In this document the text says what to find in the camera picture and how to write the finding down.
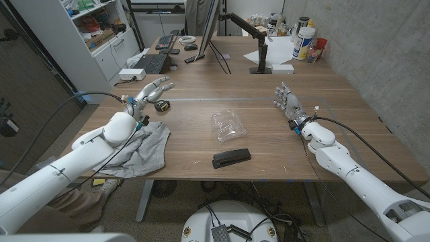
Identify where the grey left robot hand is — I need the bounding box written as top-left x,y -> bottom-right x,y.
122,76 -> 175,126

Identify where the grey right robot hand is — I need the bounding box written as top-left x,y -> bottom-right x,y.
273,81 -> 312,130

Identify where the black yellow tape measure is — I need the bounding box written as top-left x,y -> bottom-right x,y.
154,99 -> 171,112

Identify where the grey shirt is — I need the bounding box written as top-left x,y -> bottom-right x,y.
90,120 -> 171,179

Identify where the black stapler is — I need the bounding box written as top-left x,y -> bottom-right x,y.
212,148 -> 252,169

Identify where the small white box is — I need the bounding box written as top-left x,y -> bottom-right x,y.
270,63 -> 295,75

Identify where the clear drinking glass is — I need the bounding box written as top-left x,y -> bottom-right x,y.
306,45 -> 323,64

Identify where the white paper sheet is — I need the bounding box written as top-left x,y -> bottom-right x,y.
243,36 -> 296,67

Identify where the white wipes canister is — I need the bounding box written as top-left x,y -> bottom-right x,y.
292,26 -> 316,61

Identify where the black keyboard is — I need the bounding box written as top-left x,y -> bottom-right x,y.
155,34 -> 174,50

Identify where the black remote control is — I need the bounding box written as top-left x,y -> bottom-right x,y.
183,54 -> 205,65

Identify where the clear plastic clamshell container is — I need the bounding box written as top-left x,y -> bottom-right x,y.
210,109 -> 248,143

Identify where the cardboard box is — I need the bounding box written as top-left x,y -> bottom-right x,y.
85,28 -> 116,51

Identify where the white shelf cabinet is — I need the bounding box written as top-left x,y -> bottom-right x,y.
9,0 -> 141,105

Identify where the dark lidded bottle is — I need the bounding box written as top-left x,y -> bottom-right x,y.
296,16 -> 310,34

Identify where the black fan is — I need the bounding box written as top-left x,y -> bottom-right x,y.
150,179 -> 178,198

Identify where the computer monitor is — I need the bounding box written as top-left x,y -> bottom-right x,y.
196,0 -> 221,61

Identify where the grey table leg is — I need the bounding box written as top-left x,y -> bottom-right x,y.
303,182 -> 326,228
135,179 -> 155,223

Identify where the hanging grey jacket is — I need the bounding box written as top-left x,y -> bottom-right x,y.
185,0 -> 216,37

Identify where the white robot torso base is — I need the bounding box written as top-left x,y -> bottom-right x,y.
180,200 -> 279,242

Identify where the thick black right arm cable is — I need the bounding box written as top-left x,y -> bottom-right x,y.
312,115 -> 430,200

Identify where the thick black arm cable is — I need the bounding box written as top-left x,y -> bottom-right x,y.
312,115 -> 430,200
0,91 -> 125,188

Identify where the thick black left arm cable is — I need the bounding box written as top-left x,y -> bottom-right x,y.
0,91 -> 125,188

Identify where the coiled white cable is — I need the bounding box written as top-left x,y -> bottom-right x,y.
177,35 -> 198,46

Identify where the whiteboard with black frame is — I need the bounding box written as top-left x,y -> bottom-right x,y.
126,0 -> 186,51

